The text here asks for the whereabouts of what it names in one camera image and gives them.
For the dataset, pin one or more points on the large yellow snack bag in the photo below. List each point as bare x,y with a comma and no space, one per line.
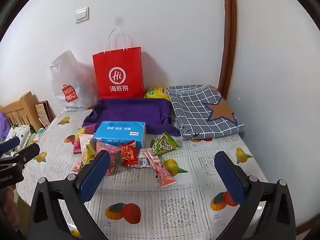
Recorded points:
156,93

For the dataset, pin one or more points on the white dotted cloth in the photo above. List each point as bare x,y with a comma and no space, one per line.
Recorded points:
18,132

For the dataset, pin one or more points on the grey checked folded cloth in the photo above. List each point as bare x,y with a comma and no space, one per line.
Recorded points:
200,115

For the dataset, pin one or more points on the long pink stick packet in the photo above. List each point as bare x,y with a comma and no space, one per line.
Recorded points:
160,168

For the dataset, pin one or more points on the fruit-printed tablecloth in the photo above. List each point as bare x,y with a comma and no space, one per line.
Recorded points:
140,192

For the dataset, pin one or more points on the red paper bag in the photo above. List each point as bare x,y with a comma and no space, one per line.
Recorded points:
117,77

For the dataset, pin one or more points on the small yellow snack packet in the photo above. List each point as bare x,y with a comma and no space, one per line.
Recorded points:
81,131

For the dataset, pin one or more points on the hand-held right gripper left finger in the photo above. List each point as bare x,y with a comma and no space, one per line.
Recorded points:
96,172

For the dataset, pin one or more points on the blue tissue pack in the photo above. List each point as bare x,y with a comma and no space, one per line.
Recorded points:
118,133

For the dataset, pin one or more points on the person's left hand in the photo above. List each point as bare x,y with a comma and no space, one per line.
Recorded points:
6,205

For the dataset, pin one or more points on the small pink snack packet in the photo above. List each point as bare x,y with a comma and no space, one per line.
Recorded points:
78,166

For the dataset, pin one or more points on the purple fabric item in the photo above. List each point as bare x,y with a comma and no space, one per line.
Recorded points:
3,127

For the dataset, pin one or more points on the red snack packet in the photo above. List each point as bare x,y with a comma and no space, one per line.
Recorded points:
128,153

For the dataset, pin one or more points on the brown box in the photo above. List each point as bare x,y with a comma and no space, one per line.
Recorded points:
43,113

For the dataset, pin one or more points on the green snack packet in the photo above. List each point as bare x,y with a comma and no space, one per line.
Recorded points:
165,145

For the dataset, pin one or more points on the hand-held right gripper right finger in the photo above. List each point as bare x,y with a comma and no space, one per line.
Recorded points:
228,177

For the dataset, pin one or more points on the brown wooden door frame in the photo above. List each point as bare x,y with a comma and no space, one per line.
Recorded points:
228,42

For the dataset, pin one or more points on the purple cloth tray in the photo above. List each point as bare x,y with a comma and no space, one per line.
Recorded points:
130,111

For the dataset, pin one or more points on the white snack packet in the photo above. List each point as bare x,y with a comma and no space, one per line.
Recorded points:
143,162

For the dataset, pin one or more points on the white plastic bag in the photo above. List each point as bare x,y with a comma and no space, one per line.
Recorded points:
71,87

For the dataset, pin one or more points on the light pink snack packet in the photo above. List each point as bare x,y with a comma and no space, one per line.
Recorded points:
81,142

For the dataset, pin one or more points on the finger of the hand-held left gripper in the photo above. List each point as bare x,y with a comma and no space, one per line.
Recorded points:
10,144
26,155

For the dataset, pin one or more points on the yellow snack packet dark print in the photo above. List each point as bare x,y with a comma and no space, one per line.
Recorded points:
88,153

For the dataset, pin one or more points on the white light switch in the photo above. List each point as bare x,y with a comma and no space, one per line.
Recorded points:
82,15

